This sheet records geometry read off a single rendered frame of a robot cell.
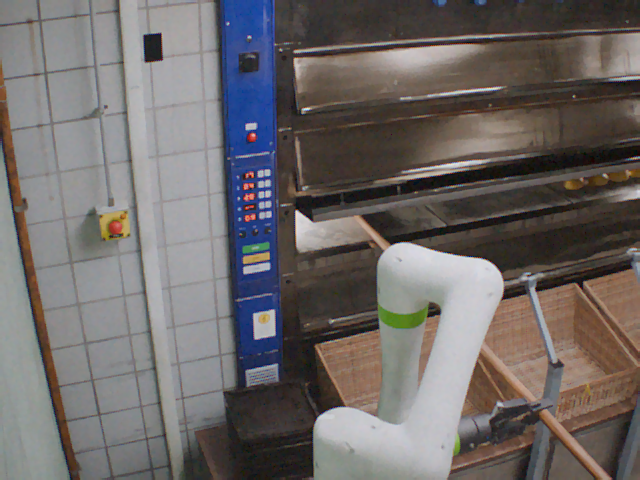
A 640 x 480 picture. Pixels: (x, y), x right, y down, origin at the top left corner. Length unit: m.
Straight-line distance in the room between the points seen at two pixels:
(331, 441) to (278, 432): 1.04
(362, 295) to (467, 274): 1.25
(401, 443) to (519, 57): 1.66
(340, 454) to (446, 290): 0.42
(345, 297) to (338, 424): 1.30
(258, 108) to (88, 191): 0.57
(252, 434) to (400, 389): 0.82
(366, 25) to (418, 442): 1.43
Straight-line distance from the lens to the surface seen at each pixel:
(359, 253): 2.90
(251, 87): 2.50
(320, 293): 2.93
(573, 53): 3.09
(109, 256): 2.64
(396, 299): 1.84
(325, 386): 2.97
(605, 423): 3.26
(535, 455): 3.04
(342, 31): 2.61
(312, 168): 2.69
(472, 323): 1.75
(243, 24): 2.45
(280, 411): 2.80
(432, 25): 2.74
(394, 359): 1.96
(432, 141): 2.86
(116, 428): 3.02
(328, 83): 2.62
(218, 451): 2.96
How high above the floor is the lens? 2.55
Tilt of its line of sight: 28 degrees down
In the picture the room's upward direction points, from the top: straight up
